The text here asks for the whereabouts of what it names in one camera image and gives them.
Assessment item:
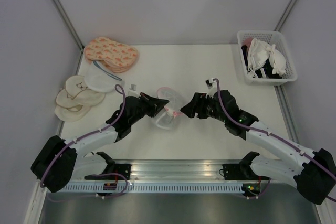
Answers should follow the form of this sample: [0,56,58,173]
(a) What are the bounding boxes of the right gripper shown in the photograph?
[180,92,227,123]

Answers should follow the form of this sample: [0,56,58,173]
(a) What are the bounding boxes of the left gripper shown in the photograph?
[129,92,169,125]

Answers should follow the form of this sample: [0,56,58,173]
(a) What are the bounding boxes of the pink trimmed mesh laundry bag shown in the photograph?
[153,87,185,130]

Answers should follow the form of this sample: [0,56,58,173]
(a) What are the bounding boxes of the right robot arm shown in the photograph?
[180,90,335,205]

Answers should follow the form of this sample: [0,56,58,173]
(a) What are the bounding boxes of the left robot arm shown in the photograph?
[30,92,169,193]

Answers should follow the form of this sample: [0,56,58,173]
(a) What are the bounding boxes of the orange patterned laundry bags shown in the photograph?
[83,37,139,73]

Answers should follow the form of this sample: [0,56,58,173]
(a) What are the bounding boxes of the white blue trimmed mesh bag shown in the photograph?
[84,61,124,93]

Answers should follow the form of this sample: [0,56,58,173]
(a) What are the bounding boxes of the white bra in basket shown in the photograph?
[246,38,287,79]

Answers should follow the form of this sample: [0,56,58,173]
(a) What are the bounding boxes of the beige round laundry bags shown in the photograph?
[54,75,106,122]

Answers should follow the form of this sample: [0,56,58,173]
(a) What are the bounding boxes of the white plastic basket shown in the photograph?
[237,30,298,86]

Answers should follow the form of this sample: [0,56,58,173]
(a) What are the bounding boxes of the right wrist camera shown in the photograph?
[205,78,218,97]

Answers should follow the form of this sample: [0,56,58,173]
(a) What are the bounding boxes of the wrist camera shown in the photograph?
[205,78,218,97]
[128,84,140,97]

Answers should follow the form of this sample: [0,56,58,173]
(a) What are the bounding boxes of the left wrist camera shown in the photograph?
[128,84,140,97]

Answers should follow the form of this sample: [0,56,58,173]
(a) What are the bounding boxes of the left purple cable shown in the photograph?
[39,84,127,188]

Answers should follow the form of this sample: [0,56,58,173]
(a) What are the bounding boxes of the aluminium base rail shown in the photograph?
[36,158,322,182]

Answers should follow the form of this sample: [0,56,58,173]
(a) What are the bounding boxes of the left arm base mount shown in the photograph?
[85,164,132,180]

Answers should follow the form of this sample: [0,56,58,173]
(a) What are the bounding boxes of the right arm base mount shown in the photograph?
[222,163,255,180]

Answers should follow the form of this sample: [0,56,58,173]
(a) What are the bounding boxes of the white slotted cable duct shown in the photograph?
[60,182,244,194]

